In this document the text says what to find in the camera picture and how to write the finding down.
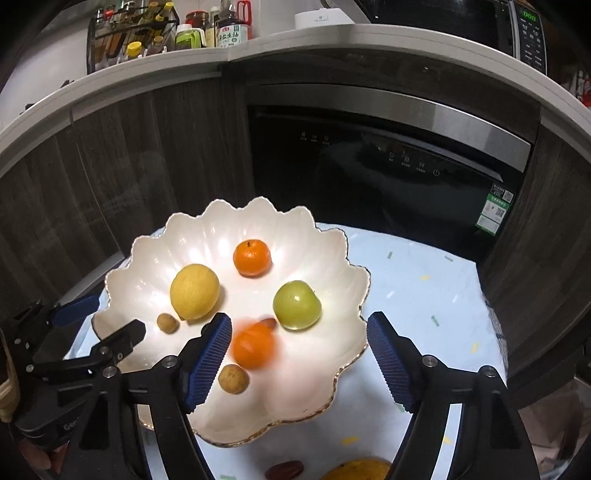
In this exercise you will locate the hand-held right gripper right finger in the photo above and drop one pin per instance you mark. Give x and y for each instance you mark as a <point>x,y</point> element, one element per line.
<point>390,364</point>

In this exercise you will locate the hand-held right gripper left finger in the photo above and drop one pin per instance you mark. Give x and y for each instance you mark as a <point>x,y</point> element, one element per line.
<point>212,360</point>

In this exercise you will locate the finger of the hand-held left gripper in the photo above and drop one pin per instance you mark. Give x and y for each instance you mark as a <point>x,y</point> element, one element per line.
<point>120,337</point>
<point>74,310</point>

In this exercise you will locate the brown longan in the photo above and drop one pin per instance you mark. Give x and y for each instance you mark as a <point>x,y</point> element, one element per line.
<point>233,378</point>
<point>167,322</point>

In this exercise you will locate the orange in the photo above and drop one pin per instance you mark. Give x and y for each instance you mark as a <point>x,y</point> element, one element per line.
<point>254,345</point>
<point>251,258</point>

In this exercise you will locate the yellow lemon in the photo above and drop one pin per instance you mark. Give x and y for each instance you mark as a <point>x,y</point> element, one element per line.
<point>195,291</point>

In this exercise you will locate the white scalloped bowl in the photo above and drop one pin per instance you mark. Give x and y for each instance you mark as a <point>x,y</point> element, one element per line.
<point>300,369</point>

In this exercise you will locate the red grape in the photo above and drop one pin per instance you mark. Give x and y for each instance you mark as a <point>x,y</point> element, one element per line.
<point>268,322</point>
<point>284,470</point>

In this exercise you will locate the light blue patterned tablecloth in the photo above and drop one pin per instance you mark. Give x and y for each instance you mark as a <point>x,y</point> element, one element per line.
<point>415,286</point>

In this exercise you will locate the dark wood cabinet door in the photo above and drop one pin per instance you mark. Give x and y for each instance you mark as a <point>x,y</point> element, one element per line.
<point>32,221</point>
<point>545,254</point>
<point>175,152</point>

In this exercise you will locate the green round fruit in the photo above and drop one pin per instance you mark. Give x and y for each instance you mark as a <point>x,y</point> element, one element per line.
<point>297,305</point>

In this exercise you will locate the yellow mango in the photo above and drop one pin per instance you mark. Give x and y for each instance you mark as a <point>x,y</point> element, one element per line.
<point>355,470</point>

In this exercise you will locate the black built-in dishwasher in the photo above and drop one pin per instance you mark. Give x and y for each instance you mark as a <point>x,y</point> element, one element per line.
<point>346,184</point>

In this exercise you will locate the white kitchen countertop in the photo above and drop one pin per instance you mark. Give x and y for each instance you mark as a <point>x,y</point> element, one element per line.
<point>138,69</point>

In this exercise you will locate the yellow cap bottle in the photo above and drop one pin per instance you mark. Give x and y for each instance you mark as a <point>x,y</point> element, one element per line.
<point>134,50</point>

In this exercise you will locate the red lid jar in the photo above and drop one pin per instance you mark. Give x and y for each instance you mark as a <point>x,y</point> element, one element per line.
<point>196,19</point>

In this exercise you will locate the small sauce bottle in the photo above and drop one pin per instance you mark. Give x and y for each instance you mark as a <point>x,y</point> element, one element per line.
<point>214,25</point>

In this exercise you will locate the large clear sauce bottle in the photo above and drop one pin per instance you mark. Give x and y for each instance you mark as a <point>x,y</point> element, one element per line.
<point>233,30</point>

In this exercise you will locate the black microwave oven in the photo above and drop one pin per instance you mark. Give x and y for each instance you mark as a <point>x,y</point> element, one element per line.
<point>438,27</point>

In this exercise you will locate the white round appliance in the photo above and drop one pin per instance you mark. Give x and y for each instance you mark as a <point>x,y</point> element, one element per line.
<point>323,18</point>

